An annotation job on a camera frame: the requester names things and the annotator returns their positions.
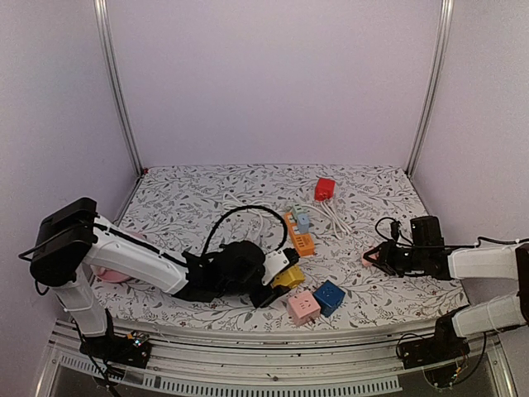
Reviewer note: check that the blue cube socket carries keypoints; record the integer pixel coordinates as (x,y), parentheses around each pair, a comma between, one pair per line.
(329,297)

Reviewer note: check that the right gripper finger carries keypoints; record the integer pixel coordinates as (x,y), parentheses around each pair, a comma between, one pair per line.
(382,249)
(386,267)

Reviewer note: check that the aluminium frame post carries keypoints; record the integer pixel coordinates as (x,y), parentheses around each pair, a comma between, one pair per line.
(110,59)
(438,60)

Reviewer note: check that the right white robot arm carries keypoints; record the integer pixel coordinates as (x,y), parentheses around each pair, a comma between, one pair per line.
(487,259)

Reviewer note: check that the floral patterned table mat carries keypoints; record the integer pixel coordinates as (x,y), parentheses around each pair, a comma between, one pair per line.
(185,208)

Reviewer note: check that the yellow cube socket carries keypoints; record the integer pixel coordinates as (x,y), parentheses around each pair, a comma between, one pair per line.
(291,278)

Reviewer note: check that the pink cube socket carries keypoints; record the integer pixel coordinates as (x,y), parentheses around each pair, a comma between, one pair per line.
(302,308)

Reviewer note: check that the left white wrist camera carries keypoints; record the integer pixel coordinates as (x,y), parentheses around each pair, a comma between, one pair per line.
(274,263)

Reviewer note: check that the green plug adapter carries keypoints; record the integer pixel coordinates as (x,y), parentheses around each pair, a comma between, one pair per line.
(297,210)

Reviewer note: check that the front aluminium rail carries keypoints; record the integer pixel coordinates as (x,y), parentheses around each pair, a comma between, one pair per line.
(356,362)

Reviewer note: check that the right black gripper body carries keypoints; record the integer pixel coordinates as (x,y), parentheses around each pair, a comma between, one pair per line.
(402,262)

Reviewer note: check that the right aluminium frame post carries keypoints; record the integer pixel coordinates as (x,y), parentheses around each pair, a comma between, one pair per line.
(438,60)

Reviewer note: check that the orange power strip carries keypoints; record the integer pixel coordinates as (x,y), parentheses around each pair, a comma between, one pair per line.
(302,242)

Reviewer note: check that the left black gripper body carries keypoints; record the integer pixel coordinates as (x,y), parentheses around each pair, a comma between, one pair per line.
(232,289)

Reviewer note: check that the light blue plug adapter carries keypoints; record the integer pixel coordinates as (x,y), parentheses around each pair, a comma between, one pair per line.
(303,223)

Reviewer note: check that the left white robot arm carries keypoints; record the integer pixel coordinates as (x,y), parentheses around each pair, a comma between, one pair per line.
(77,235)

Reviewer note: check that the red cube socket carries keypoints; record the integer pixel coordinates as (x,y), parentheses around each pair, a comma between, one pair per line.
(324,189)

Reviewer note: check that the pink plate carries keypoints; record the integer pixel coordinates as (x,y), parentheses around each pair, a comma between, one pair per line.
(110,276)

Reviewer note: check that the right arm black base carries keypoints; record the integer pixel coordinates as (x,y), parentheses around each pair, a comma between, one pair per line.
(443,345)

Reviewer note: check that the pink plug adapter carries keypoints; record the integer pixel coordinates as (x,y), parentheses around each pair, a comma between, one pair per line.
(369,258)

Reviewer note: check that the left aluminium frame post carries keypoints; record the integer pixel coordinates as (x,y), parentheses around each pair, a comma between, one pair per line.
(110,59)

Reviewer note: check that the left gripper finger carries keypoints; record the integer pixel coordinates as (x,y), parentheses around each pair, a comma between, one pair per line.
(292,256)
(266,295)

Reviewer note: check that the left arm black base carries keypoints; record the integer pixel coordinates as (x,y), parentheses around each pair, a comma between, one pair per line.
(116,349)

